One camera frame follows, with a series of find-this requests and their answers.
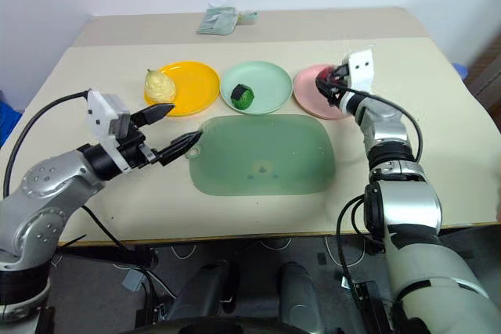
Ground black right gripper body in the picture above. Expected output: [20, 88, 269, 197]
[323, 60, 354, 107]

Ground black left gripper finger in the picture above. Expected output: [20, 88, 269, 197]
[132, 103, 175, 128]
[155, 130, 203, 167]

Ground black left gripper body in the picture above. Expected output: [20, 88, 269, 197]
[115, 113, 164, 167]

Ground pink round plate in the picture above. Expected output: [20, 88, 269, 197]
[292, 63, 354, 121]

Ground yellow pear-shaped item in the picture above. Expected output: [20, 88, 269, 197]
[144, 68, 178, 102]

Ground yellow round plate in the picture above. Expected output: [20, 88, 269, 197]
[143, 60, 221, 118]

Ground light green round plate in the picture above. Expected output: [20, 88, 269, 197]
[219, 60, 294, 117]

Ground dark green blocky item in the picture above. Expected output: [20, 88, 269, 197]
[230, 83, 255, 110]

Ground green translucent tray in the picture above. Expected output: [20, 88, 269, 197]
[188, 113, 337, 197]

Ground small clear plastic bag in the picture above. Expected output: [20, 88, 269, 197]
[236, 10, 260, 25]

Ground black bar under table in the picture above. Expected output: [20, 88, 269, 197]
[57, 242, 158, 269]

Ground blue round container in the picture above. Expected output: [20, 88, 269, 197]
[452, 61, 470, 81]

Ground blue object beside table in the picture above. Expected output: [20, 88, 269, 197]
[0, 90, 23, 148]

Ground grey small box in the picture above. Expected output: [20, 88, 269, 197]
[121, 268, 145, 293]

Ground dark rounded shape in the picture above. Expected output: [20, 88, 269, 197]
[276, 261, 326, 334]
[174, 258, 240, 321]

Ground brown wooden furniture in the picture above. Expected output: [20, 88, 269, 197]
[464, 31, 501, 117]

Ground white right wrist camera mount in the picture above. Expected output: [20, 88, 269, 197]
[345, 48, 376, 95]

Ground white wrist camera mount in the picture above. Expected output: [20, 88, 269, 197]
[345, 48, 376, 95]
[86, 89, 132, 174]

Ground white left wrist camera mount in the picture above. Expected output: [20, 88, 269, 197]
[86, 89, 132, 174]

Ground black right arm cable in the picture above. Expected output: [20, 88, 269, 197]
[351, 88, 424, 163]

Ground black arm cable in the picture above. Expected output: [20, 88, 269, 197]
[2, 91, 89, 199]
[351, 88, 424, 163]

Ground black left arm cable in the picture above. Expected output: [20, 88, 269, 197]
[2, 91, 89, 199]

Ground black loose cable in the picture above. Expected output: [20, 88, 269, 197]
[335, 192, 389, 286]

